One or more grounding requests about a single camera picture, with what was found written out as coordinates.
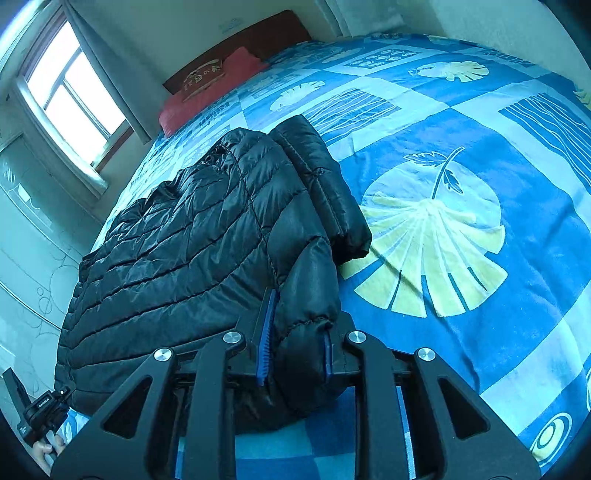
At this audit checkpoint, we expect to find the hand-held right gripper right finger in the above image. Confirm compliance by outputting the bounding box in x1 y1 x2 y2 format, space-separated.
322 314 542 480

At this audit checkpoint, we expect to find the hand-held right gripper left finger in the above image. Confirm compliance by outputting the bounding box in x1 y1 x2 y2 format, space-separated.
51 287 280 480

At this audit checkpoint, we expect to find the black puffer jacket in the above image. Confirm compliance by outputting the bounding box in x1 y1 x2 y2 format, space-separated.
54 114 373 432

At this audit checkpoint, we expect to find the person's left hand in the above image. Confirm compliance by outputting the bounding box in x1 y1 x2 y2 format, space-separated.
30 433 68 477

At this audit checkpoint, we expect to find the blue patterned bedsheet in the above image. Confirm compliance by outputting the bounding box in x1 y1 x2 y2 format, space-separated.
60 32 591 480

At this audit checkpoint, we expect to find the red pillow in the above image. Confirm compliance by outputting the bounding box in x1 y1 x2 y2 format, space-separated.
158 46 269 138

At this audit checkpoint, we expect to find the small printed cushion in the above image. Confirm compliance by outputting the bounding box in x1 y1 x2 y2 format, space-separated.
181 59 227 102

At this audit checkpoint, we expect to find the brown wooden headboard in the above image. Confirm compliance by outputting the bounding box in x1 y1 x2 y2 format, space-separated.
163 10 313 94

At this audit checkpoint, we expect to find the window with wooden sill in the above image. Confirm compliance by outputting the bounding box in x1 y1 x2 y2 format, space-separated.
14 9 136 174

